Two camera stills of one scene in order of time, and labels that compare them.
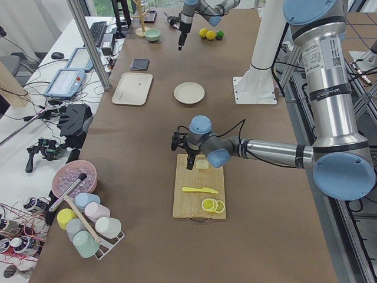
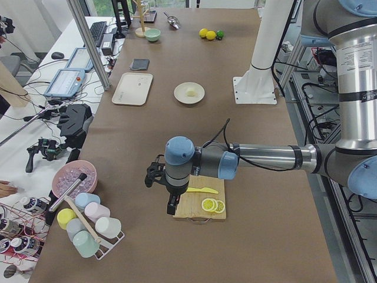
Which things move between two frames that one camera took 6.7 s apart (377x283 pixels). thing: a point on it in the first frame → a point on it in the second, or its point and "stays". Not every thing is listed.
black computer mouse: [57, 55] stays
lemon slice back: [221, 207] stays
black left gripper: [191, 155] → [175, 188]
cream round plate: [189, 92] stays
